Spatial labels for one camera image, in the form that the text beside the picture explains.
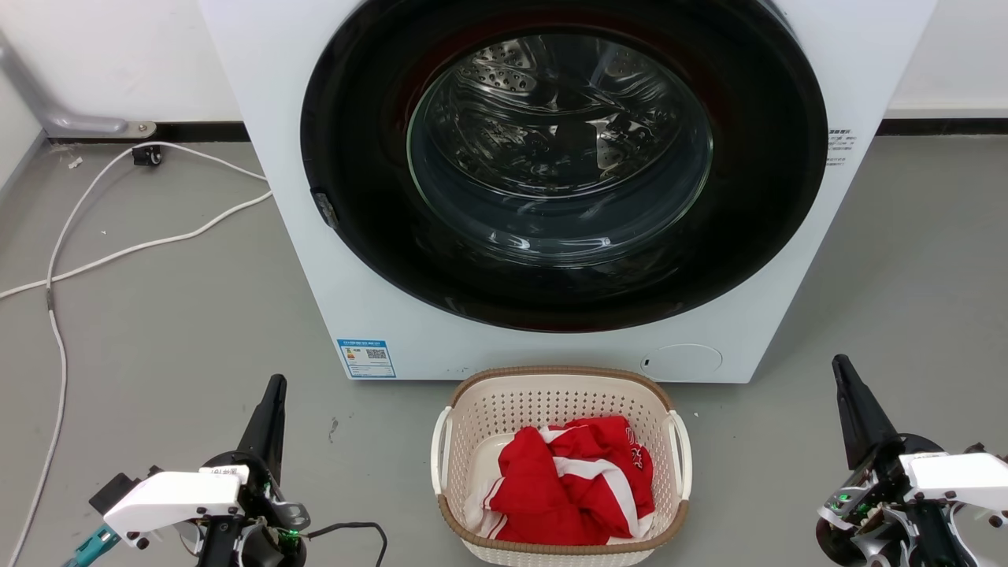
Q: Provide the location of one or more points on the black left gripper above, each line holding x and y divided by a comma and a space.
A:
260, 504

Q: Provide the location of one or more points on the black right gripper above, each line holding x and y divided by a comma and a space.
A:
882, 488

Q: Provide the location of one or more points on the beige plastic laundry basket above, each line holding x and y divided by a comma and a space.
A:
504, 402

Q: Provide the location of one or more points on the blue energy label sticker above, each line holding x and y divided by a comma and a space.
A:
366, 358

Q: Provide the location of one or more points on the white front-load washing machine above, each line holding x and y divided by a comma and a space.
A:
787, 260

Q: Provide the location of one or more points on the round white filter cover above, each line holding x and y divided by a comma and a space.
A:
681, 360

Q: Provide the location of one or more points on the teal connector piece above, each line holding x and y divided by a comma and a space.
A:
90, 547

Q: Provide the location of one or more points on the small printed text sticker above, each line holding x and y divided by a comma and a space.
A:
839, 146

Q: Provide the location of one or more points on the red and white garment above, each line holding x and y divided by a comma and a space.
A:
535, 488

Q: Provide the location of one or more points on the black round washer door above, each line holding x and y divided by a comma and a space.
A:
362, 157

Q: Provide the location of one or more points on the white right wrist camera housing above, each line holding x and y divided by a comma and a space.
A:
957, 476

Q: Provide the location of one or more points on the grey wall pipe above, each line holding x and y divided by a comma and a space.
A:
55, 118

